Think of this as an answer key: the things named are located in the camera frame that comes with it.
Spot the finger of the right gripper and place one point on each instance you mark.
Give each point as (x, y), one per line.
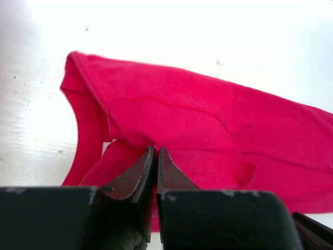
(313, 235)

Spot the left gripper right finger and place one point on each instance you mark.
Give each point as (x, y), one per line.
(192, 218)

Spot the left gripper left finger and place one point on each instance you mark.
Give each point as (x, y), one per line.
(116, 215)

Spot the magenta t shirt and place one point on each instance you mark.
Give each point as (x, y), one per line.
(220, 134)

